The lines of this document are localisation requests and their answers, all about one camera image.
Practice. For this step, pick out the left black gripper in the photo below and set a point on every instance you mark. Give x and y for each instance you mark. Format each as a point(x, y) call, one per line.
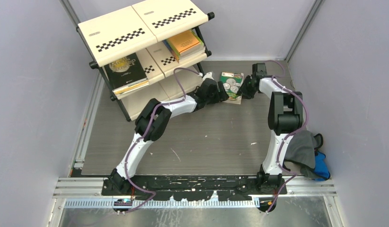
point(222, 96)

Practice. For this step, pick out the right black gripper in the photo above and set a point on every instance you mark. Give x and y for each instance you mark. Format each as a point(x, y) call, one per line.
point(242, 91)

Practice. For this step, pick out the dark green spine book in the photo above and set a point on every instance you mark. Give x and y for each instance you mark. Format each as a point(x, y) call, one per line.
point(232, 82)

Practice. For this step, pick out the light green spine book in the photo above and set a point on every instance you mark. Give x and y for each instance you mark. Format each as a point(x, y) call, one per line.
point(184, 44)

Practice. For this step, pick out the cream three-tier shelf rack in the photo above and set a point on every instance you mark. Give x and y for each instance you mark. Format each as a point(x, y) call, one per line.
point(140, 29)

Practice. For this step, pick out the black Moon Sixpence book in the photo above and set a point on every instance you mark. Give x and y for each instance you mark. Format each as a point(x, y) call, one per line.
point(125, 72)

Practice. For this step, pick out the yellow book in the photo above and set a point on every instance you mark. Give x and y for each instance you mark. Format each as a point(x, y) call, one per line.
point(131, 87)

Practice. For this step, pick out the orange spine book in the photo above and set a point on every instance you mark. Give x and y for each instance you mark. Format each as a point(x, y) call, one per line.
point(182, 39)

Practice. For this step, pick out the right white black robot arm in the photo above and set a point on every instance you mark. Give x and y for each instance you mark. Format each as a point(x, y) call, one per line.
point(285, 118)

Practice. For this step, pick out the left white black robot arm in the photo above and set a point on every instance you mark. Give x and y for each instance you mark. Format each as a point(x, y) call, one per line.
point(152, 122)

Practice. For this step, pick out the grey cloth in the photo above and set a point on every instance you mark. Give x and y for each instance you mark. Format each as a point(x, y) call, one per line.
point(301, 153)

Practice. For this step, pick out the blue cloth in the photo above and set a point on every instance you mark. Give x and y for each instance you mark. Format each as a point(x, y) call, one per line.
point(321, 170)

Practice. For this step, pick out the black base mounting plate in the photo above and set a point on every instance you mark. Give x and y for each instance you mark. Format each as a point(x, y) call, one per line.
point(197, 188)

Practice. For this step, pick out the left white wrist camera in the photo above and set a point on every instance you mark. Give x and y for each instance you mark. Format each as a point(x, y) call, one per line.
point(208, 75)

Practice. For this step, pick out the aluminium rail frame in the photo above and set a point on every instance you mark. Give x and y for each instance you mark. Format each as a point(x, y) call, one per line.
point(78, 202)

